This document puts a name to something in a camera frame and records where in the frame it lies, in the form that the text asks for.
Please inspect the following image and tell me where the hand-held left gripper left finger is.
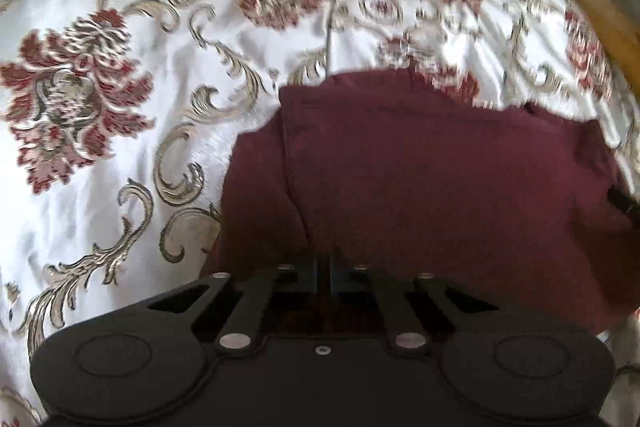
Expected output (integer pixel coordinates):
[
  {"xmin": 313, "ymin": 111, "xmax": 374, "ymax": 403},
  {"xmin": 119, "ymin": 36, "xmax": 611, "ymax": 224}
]
[{"xmin": 145, "ymin": 257, "xmax": 321, "ymax": 354}]

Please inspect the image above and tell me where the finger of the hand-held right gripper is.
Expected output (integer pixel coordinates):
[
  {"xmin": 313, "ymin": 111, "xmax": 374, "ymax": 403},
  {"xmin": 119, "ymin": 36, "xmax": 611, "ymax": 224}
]
[{"xmin": 607, "ymin": 186, "xmax": 640, "ymax": 219}]

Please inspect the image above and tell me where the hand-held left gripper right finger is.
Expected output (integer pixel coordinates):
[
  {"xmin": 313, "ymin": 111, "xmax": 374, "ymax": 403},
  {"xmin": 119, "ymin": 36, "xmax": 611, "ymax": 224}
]
[{"xmin": 329, "ymin": 257, "xmax": 502, "ymax": 354}]

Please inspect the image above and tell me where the maroon long-sleeved shirt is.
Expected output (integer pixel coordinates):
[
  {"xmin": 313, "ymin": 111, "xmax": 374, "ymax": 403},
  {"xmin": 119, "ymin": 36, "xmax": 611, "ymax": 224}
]
[{"xmin": 202, "ymin": 69, "xmax": 640, "ymax": 334}]

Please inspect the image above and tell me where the floral white satin blanket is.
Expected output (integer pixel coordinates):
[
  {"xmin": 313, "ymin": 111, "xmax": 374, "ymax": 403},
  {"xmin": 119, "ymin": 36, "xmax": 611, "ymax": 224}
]
[{"xmin": 0, "ymin": 0, "xmax": 640, "ymax": 427}]

